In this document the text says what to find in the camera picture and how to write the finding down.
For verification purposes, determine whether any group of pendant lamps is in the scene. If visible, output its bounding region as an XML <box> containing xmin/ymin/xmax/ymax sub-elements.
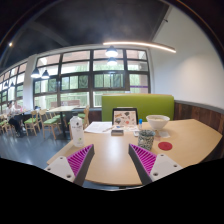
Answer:
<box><xmin>30</xmin><ymin>45</ymin><xmax>120</xmax><ymax>80</ymax></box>

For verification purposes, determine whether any green upholstered bench backrest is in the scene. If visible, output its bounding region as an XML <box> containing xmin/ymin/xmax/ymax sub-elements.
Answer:
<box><xmin>101</xmin><ymin>93</ymin><xmax>175</xmax><ymax>123</ymax></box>

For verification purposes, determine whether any long linear ceiling light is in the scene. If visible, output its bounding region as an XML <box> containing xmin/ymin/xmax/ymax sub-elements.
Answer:
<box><xmin>102</xmin><ymin>41</ymin><xmax>177</xmax><ymax>54</ymax></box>

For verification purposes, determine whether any white bowl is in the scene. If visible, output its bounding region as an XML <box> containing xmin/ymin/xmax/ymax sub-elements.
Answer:
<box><xmin>145</xmin><ymin>114</ymin><xmax>171</xmax><ymax>131</ymax></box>

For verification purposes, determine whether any white paper sheet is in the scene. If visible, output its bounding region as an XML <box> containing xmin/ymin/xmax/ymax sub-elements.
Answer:
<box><xmin>83</xmin><ymin>121</ymin><xmax>114</xmax><ymax>134</ymax></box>

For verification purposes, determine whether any colourful sticker sheet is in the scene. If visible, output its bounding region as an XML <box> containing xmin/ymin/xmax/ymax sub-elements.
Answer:
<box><xmin>112</xmin><ymin>124</ymin><xmax>139</xmax><ymax>132</ymax></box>

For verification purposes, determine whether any light wooden dining table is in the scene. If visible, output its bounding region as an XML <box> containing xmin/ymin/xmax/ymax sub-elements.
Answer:
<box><xmin>47</xmin><ymin>105</ymin><xmax>79</xmax><ymax>139</ymax></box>

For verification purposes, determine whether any small dark box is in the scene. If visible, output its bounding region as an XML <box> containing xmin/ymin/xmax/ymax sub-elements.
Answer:
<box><xmin>110</xmin><ymin>128</ymin><xmax>125</xmax><ymax>136</ymax></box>

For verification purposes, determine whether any person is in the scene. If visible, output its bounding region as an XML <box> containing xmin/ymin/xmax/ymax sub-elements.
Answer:
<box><xmin>5</xmin><ymin>100</ymin><xmax>26</xmax><ymax>138</ymax></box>

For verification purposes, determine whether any black-framed window wall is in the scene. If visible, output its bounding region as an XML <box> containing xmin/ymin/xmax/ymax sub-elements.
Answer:
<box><xmin>0</xmin><ymin>48</ymin><xmax>152</xmax><ymax>113</ymax></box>

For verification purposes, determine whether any black-framed tablet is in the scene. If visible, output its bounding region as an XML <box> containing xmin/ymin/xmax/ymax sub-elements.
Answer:
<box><xmin>111</xmin><ymin>107</ymin><xmax>139</xmax><ymax>128</ymax></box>

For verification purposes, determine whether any dark patterned cup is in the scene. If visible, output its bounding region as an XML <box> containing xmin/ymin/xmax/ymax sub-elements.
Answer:
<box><xmin>137</xmin><ymin>129</ymin><xmax>156</xmax><ymax>151</ymax></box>

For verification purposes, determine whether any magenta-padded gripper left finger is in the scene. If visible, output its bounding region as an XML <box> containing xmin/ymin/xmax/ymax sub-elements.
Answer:
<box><xmin>44</xmin><ymin>143</ymin><xmax>96</xmax><ymax>187</ymax></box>

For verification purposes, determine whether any group of green-seated wooden chairs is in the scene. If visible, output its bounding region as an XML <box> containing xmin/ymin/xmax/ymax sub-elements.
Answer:
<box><xmin>0</xmin><ymin>105</ymin><xmax>91</xmax><ymax>139</ymax></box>

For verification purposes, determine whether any white-labelled black-capped drink bottle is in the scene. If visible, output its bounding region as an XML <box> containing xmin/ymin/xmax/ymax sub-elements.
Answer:
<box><xmin>69</xmin><ymin>115</ymin><xmax>85</xmax><ymax>148</ymax></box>

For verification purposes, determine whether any flat round red coaster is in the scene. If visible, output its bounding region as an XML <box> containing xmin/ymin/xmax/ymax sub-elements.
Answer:
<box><xmin>157</xmin><ymin>141</ymin><xmax>173</xmax><ymax>151</ymax></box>

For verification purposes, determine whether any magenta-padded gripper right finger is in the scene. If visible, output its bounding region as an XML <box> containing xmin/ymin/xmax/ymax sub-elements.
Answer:
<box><xmin>128</xmin><ymin>143</ymin><xmax>184</xmax><ymax>186</ymax></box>

